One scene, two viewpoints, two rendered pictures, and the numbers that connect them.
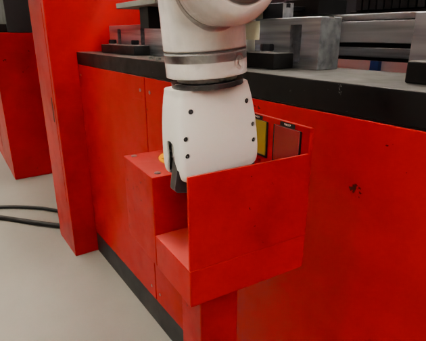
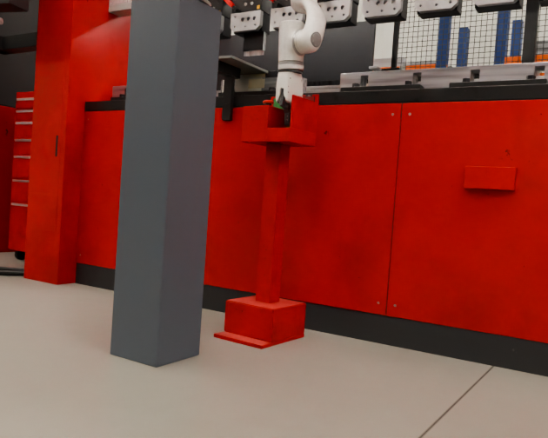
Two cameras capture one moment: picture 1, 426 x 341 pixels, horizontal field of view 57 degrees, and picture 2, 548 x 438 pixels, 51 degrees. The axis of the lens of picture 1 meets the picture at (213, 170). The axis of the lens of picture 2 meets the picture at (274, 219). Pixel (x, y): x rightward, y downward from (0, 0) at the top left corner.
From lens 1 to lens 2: 163 cm
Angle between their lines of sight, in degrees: 29
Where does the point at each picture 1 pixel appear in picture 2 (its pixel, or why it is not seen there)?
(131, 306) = not seen: hidden behind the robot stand
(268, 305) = not seen: hidden behind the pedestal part
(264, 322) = not seen: hidden behind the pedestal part
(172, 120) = (284, 80)
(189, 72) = (291, 66)
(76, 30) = (87, 85)
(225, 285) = (297, 139)
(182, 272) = (285, 130)
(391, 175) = (340, 122)
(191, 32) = (294, 55)
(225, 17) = (310, 49)
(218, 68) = (299, 66)
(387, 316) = (343, 181)
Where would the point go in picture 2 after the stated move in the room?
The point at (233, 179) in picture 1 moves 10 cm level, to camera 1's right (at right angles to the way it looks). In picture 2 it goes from (301, 101) to (328, 104)
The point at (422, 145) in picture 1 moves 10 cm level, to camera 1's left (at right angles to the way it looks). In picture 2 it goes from (350, 109) to (325, 105)
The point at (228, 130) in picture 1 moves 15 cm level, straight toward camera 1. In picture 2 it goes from (297, 88) to (317, 80)
